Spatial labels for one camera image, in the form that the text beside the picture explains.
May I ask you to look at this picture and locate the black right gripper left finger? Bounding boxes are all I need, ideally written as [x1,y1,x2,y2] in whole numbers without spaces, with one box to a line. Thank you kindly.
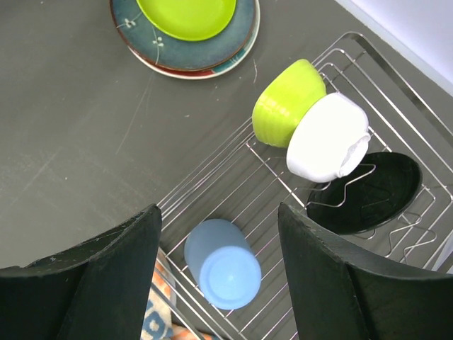
[1,204,162,339]

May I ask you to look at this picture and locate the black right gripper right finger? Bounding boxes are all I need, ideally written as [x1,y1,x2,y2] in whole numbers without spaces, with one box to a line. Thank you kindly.
[277,203,452,339]

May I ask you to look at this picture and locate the black plate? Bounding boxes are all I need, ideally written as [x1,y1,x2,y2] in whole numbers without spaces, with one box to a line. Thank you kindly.
[306,152,423,234]

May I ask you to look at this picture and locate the red teal floral plate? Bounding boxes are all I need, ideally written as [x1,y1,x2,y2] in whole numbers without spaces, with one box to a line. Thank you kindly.
[128,0,260,80]

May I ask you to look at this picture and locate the dark blue speckled plate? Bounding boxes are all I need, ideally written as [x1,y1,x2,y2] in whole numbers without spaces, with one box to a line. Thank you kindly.
[110,0,258,72]

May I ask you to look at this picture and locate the lime green plate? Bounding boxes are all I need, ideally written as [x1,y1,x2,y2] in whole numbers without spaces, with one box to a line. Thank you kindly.
[137,0,236,42]

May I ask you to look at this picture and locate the printed dish towel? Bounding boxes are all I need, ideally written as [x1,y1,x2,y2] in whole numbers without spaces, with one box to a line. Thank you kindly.
[140,250,196,339]

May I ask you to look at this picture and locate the light blue cup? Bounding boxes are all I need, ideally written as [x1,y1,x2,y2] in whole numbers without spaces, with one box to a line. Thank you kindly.
[184,219,262,310]

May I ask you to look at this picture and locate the white bowl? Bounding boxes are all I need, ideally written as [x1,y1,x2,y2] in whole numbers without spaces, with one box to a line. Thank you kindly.
[286,92,371,183]

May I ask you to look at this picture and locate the lime green bowl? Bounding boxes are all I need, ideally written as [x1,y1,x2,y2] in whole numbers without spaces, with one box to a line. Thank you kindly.
[252,59,326,148]

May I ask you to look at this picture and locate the wire dish rack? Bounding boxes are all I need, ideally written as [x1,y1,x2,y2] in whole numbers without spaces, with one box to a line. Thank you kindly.
[153,31,452,339]

